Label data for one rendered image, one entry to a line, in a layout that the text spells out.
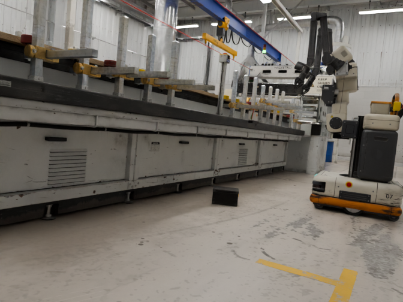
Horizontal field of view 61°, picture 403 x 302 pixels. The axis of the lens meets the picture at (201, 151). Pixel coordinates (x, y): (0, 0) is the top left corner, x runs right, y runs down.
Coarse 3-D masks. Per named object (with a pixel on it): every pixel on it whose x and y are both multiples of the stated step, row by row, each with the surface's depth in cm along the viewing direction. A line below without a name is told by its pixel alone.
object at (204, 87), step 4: (160, 84) 240; (164, 84) 239; (160, 88) 241; (164, 88) 239; (180, 88) 232; (184, 88) 231; (188, 88) 229; (192, 88) 228; (196, 88) 226; (200, 88) 225; (204, 88) 223; (208, 88) 222; (212, 88) 220
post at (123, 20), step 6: (120, 18) 187; (126, 18) 186; (120, 24) 187; (126, 24) 187; (120, 30) 187; (126, 30) 187; (120, 36) 187; (126, 36) 188; (120, 42) 187; (126, 42) 188; (120, 48) 187; (126, 48) 189; (120, 54) 187; (120, 60) 187; (120, 66) 187; (120, 78) 188; (120, 84) 188; (114, 90) 189; (120, 90) 189
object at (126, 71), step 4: (72, 68) 175; (92, 68) 168; (96, 68) 167; (100, 68) 166; (104, 68) 164; (108, 68) 163; (112, 68) 162; (116, 68) 161; (120, 68) 159; (124, 68) 158; (128, 68) 157; (132, 68) 156; (136, 68) 156; (72, 72) 175; (92, 72) 168; (96, 72) 167; (100, 72) 166; (104, 72) 164; (108, 72) 163; (112, 72) 162; (116, 72) 161; (120, 72) 159; (124, 72) 158; (128, 72) 157; (132, 72) 156; (136, 72) 156
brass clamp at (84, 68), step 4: (76, 64) 164; (80, 64) 164; (84, 64) 165; (76, 68) 164; (80, 68) 163; (84, 68) 165; (88, 68) 167; (76, 72) 164; (80, 72) 165; (84, 72) 165; (88, 72) 168; (88, 76) 174; (92, 76) 172; (96, 76) 172; (100, 76) 174
